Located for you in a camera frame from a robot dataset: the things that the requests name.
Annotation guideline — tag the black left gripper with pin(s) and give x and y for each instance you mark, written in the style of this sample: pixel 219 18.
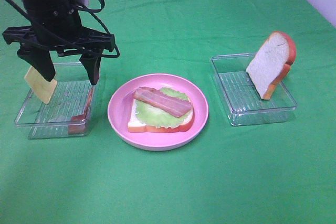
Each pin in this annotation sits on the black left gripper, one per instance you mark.
pixel 88 42

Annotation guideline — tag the yellow cheese slice toy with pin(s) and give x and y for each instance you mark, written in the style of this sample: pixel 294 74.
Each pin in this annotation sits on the yellow cheese slice toy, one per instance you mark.
pixel 42 88

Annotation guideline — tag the bacon strip toy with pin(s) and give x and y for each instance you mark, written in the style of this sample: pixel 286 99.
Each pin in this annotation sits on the bacon strip toy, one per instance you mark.
pixel 79 122
pixel 172 105

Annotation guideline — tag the bread slice toy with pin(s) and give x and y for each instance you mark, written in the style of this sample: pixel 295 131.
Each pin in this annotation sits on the bread slice toy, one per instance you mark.
pixel 147 118
pixel 272 63

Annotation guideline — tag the green lettuce leaf toy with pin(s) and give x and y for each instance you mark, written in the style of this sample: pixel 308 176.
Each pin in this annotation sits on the green lettuce leaf toy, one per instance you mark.
pixel 163 110

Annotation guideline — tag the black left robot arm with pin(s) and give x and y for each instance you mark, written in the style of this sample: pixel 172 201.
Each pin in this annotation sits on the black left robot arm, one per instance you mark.
pixel 68 27

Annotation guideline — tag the clear left ingredient tray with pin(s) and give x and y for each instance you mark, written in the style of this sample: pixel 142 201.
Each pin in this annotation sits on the clear left ingredient tray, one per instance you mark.
pixel 39 120

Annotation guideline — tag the pink round plate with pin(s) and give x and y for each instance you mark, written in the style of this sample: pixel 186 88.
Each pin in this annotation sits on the pink round plate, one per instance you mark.
pixel 120 104

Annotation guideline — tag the clear right bread tray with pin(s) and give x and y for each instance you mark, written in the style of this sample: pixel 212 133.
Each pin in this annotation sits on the clear right bread tray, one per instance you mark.
pixel 241 101

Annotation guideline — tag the leaning bread slice toy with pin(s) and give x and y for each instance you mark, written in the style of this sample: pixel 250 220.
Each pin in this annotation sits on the leaning bread slice toy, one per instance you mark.
pixel 272 63

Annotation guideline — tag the green tablecloth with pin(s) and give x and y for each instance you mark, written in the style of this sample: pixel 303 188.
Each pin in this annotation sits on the green tablecloth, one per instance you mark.
pixel 270 173

